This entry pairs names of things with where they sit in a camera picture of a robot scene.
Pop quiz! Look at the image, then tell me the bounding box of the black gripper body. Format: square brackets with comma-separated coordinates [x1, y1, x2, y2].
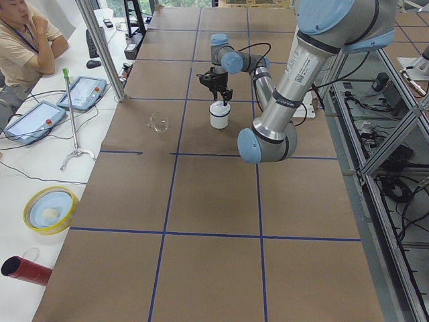
[205, 66, 228, 92]

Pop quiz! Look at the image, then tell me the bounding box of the white ceramic lid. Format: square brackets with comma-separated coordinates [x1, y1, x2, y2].
[210, 101, 231, 111]

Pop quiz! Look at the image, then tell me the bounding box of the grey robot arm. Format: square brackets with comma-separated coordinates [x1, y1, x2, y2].
[199, 0, 397, 164]

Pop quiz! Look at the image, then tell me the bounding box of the white enamel cup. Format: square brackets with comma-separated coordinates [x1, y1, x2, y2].
[209, 108, 231, 129]

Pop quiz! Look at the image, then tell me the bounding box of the black computer mouse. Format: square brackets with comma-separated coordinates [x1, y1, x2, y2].
[86, 60, 101, 69]

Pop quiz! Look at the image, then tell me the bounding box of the black keyboard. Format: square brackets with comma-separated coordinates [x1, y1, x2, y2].
[85, 30, 99, 58]

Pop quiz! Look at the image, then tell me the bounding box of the teach pendant tablet far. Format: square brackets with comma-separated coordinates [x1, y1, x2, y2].
[69, 76, 107, 111]

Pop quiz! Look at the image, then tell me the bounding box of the teach pendant tablet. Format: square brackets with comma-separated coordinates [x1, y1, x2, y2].
[3, 101, 66, 146]
[69, 76, 107, 111]

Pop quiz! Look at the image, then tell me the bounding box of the metal grabber stick green tip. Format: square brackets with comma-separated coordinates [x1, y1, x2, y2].
[60, 68, 96, 171]

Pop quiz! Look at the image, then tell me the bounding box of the teach pendant tablet near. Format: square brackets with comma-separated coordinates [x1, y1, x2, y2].
[3, 101, 66, 146]

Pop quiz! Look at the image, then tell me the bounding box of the light blue plate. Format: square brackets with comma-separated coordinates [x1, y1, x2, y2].
[29, 191, 72, 229]

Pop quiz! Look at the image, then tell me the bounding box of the seated man beige shirt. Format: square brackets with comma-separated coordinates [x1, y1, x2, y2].
[1, 1, 68, 127]

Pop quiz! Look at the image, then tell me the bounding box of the yellow tape roll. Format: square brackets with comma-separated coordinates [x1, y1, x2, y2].
[23, 186, 80, 235]

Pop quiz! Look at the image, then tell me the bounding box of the red cylinder tube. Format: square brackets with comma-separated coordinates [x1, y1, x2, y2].
[1, 256, 52, 286]

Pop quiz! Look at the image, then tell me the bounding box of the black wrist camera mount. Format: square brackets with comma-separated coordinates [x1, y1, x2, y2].
[196, 73, 212, 89]

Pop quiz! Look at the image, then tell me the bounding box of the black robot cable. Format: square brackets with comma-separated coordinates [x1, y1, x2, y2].
[234, 42, 366, 127]

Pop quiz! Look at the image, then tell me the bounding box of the aluminium frame post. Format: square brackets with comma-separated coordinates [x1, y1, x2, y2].
[76, 0, 126, 102]

